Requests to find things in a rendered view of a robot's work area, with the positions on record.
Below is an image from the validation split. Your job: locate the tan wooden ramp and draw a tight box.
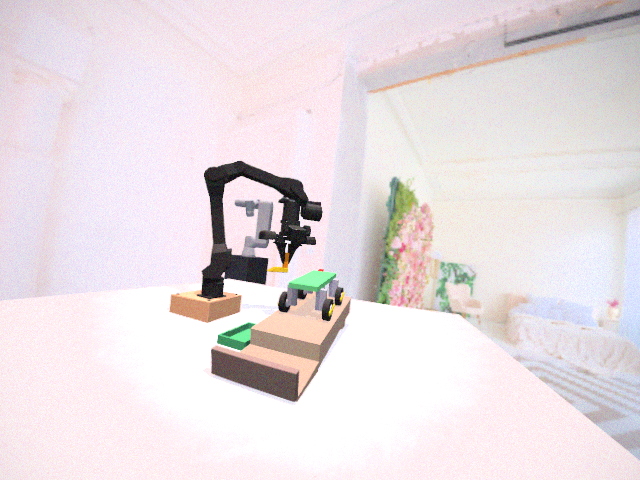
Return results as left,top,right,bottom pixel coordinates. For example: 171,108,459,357
211,292,351,402

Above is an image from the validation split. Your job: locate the green tray rim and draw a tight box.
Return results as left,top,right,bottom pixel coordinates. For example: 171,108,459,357
217,322,255,351

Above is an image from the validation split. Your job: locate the green tray floor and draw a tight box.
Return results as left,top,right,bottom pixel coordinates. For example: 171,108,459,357
230,329,251,341

